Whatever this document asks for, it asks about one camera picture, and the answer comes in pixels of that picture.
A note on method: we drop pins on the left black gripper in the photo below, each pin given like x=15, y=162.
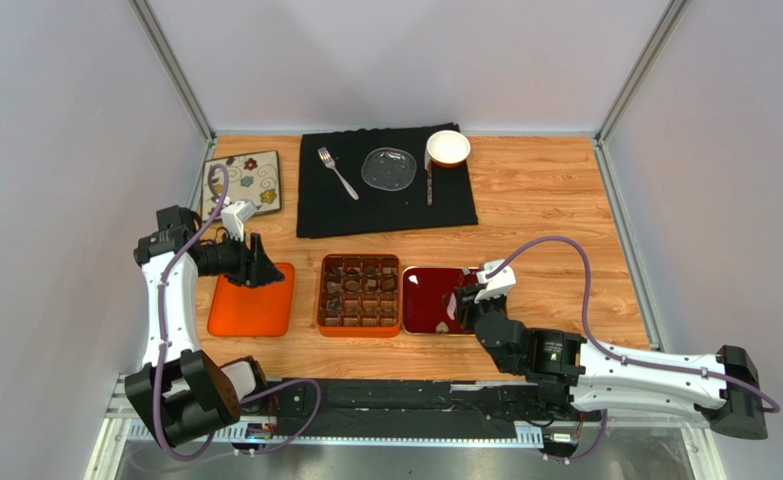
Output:
x=252, y=267

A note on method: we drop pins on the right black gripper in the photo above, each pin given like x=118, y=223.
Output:
x=466, y=306

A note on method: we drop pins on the pink handled metal tongs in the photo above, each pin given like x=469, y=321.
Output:
x=451, y=306

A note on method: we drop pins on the orange chocolate box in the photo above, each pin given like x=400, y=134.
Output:
x=363, y=315

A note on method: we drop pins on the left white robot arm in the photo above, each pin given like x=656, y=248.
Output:
x=180, y=393

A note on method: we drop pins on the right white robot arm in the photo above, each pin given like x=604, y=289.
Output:
x=571, y=371

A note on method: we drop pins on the red lacquer tray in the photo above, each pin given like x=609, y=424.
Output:
x=424, y=294

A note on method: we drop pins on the orange tin lid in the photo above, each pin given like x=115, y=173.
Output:
x=252, y=312

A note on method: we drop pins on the floral square plate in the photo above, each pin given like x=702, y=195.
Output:
x=254, y=177

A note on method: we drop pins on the silver fork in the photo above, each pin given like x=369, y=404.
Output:
x=329, y=162

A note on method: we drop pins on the black cloth mat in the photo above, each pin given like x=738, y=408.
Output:
x=326, y=210

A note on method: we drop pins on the clear glass plate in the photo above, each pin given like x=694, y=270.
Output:
x=389, y=169

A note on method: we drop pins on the white orange bowl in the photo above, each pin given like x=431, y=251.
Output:
x=447, y=148

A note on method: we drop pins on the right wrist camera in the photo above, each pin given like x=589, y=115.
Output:
x=495, y=279

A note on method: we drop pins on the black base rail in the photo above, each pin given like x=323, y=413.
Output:
x=407, y=411

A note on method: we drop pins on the dark handled knife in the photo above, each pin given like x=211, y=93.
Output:
x=429, y=186

